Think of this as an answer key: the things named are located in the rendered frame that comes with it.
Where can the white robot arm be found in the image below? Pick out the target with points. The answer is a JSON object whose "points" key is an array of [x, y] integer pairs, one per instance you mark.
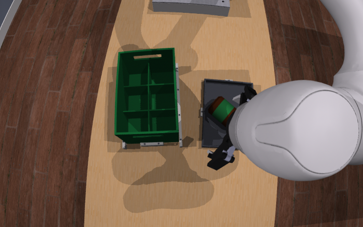
{"points": [[305, 130]]}

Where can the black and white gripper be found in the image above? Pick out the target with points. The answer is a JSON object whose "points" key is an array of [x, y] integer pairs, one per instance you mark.
{"points": [[224, 153]]}

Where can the green divided crate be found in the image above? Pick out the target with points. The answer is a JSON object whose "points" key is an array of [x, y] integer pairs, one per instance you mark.
{"points": [[146, 97]]}

